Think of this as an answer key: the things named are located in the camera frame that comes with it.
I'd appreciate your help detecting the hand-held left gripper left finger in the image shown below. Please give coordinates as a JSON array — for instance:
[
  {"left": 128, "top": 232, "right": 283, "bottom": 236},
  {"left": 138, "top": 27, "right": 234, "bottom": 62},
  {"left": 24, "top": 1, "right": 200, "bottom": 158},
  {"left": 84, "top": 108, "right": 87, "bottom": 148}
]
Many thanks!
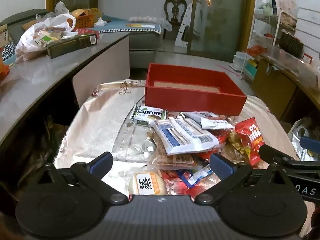
[{"left": 35, "top": 152, "right": 128, "bottom": 205}]

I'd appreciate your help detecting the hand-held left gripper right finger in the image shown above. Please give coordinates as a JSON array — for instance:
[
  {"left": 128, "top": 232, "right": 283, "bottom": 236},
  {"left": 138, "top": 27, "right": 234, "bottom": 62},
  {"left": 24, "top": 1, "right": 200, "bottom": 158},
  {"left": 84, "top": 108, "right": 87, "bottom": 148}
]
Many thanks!
[{"left": 194, "top": 152, "right": 292, "bottom": 205}]

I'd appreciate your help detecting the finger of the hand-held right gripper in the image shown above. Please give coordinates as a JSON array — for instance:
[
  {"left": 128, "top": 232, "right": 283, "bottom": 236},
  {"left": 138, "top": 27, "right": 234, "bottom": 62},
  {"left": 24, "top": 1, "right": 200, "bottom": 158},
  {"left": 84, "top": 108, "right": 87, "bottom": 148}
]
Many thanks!
[
  {"left": 300, "top": 136, "right": 320, "bottom": 153},
  {"left": 259, "top": 144, "right": 320, "bottom": 174}
]

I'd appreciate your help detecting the red gummy packet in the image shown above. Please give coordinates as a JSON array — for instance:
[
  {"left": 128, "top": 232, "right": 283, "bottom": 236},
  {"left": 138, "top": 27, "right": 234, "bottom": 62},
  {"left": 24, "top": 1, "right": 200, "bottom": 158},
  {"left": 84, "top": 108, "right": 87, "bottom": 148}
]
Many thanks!
[{"left": 235, "top": 117, "right": 266, "bottom": 167}]

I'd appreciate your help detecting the green white wafer packet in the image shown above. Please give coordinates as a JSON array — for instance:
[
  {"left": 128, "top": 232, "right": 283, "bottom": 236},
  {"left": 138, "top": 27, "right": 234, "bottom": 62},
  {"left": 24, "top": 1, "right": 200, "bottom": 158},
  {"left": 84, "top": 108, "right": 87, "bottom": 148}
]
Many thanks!
[{"left": 130, "top": 105, "right": 167, "bottom": 127}]

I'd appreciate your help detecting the red box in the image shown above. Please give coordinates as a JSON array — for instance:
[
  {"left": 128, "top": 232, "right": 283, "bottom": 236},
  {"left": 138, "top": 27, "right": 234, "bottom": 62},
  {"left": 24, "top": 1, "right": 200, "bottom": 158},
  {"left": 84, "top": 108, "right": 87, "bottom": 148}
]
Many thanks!
[{"left": 145, "top": 63, "right": 247, "bottom": 117}]

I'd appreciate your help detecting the clear packet of yellow snacks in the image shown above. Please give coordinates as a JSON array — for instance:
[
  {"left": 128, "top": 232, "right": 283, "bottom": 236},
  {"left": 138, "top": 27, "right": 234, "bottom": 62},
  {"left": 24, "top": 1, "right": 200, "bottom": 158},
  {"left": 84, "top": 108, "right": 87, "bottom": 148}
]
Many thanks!
[{"left": 229, "top": 130, "right": 251, "bottom": 161}]

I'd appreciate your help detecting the silver foil bag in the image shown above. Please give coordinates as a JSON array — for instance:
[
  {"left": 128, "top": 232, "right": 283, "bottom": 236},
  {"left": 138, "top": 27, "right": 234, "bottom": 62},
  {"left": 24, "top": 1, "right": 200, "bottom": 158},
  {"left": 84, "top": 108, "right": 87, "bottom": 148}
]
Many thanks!
[{"left": 287, "top": 117, "right": 320, "bottom": 161}]

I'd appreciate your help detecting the small white snack packet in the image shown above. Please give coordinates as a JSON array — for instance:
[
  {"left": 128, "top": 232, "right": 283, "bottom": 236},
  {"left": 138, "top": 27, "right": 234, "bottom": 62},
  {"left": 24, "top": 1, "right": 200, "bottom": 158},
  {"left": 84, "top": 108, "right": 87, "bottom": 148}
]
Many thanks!
[{"left": 201, "top": 117, "right": 235, "bottom": 130}]

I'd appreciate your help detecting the white blue striped snack packet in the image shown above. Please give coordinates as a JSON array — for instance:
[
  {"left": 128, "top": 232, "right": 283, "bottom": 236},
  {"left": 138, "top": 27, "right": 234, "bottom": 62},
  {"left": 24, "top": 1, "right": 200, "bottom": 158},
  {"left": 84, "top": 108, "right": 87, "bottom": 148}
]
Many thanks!
[{"left": 150, "top": 119, "right": 220, "bottom": 155}]

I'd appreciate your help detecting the brown cracker packet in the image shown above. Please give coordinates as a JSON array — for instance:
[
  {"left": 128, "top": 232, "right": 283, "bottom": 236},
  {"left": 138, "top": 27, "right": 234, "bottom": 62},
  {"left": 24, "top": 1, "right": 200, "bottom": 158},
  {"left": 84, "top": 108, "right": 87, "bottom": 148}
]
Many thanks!
[{"left": 150, "top": 135, "right": 202, "bottom": 168}]

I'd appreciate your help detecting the steamed bun packet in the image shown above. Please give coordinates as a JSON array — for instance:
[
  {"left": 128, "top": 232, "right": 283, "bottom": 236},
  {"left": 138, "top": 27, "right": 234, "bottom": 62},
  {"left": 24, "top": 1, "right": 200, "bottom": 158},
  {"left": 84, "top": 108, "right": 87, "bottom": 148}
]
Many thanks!
[{"left": 129, "top": 171, "right": 167, "bottom": 196}]

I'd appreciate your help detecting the wooden cabinet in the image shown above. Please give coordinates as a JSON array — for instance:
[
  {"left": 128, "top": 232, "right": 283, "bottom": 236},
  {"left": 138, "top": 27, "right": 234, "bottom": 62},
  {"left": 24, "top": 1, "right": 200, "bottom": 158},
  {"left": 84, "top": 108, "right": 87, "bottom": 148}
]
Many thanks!
[{"left": 251, "top": 54, "right": 320, "bottom": 130}]

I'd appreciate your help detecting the teal storage box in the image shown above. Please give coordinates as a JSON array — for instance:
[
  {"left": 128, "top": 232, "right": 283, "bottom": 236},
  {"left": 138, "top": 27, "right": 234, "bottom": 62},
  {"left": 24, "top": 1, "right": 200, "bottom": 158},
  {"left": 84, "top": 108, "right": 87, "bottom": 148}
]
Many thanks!
[{"left": 244, "top": 60, "right": 258, "bottom": 80}]

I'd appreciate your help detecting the pink fly swatter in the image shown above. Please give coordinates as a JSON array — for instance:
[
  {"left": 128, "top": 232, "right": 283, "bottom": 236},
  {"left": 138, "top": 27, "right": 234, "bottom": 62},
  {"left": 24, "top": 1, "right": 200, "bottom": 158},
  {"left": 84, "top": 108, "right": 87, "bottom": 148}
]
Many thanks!
[{"left": 215, "top": 64, "right": 244, "bottom": 79}]

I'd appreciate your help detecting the white plastic container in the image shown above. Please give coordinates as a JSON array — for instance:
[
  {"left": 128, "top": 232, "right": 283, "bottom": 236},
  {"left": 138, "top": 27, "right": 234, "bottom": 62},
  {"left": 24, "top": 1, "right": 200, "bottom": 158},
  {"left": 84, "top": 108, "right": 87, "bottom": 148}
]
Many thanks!
[{"left": 232, "top": 51, "right": 247, "bottom": 71}]

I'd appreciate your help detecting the dark woven basket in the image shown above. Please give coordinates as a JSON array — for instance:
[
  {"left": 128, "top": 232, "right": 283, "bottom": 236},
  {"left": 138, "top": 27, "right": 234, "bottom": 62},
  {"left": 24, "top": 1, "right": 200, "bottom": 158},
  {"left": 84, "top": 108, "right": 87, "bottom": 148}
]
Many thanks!
[{"left": 279, "top": 29, "right": 305, "bottom": 58}]

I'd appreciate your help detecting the red plastic bag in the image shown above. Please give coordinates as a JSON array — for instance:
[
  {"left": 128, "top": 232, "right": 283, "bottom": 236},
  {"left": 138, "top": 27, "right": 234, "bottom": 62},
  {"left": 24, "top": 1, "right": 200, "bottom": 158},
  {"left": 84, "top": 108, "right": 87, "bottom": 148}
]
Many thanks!
[{"left": 246, "top": 45, "right": 267, "bottom": 57}]

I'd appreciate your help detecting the dark green box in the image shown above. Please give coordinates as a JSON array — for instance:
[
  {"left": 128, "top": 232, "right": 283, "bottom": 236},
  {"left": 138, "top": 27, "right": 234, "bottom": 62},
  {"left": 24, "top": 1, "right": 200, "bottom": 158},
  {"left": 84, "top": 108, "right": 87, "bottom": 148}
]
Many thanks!
[{"left": 46, "top": 33, "right": 98, "bottom": 59}]

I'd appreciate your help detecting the blue blanket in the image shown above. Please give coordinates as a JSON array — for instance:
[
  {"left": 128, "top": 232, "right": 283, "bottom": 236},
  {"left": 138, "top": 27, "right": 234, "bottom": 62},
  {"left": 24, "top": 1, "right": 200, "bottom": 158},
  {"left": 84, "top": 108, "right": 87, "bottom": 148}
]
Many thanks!
[{"left": 95, "top": 15, "right": 163, "bottom": 35}]

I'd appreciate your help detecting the white perforated panel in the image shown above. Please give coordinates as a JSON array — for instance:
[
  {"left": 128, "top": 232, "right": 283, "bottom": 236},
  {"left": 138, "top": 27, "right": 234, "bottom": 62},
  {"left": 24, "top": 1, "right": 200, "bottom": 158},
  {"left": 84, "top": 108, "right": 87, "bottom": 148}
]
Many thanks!
[{"left": 174, "top": 1, "right": 202, "bottom": 48}]

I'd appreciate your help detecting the orange basket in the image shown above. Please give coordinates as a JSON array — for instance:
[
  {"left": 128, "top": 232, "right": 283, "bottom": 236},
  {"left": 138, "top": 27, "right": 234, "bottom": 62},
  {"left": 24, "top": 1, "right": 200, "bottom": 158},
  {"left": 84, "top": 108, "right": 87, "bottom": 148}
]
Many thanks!
[{"left": 71, "top": 14, "right": 97, "bottom": 30}]

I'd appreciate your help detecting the sliding glass door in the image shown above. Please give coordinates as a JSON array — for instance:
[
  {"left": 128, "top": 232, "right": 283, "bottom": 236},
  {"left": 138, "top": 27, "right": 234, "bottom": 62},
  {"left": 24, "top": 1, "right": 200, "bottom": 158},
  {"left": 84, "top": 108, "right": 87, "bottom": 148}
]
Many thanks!
[{"left": 186, "top": 0, "right": 258, "bottom": 63}]

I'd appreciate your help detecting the white plastic bag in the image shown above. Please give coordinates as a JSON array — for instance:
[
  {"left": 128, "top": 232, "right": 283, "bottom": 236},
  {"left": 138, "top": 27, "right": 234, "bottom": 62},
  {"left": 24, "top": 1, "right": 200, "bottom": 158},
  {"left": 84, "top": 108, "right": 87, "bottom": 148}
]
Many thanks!
[{"left": 15, "top": 14, "right": 77, "bottom": 63}]

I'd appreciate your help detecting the clear bag of round items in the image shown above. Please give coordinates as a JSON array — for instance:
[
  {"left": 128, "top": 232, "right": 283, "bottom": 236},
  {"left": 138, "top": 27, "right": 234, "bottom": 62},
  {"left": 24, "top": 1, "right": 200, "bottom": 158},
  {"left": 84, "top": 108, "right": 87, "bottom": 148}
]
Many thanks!
[{"left": 129, "top": 16, "right": 173, "bottom": 31}]

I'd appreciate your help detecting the yellow round object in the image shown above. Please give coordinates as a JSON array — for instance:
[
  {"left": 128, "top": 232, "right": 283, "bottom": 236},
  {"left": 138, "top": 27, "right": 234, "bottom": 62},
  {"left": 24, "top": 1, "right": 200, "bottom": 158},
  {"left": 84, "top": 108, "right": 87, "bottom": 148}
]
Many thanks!
[{"left": 71, "top": 8, "right": 101, "bottom": 18}]

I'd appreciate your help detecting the clear plastic bag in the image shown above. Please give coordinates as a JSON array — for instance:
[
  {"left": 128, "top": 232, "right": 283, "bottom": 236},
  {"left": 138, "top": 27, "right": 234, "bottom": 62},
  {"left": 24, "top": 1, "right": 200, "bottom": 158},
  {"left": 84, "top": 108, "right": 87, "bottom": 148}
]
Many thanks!
[{"left": 54, "top": 1, "right": 70, "bottom": 16}]

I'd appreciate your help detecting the dark wooden chair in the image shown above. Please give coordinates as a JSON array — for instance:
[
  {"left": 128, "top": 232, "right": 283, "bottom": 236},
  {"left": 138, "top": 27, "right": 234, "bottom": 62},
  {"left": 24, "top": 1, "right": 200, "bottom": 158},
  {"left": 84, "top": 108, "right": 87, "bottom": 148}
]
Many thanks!
[{"left": 164, "top": 0, "right": 188, "bottom": 27}]

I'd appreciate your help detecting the white wire rack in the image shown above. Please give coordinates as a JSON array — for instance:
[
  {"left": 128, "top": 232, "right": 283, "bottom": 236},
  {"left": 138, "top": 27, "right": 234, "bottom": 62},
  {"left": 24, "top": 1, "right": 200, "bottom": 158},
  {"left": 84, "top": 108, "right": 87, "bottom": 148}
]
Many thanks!
[{"left": 239, "top": 10, "right": 300, "bottom": 78}]

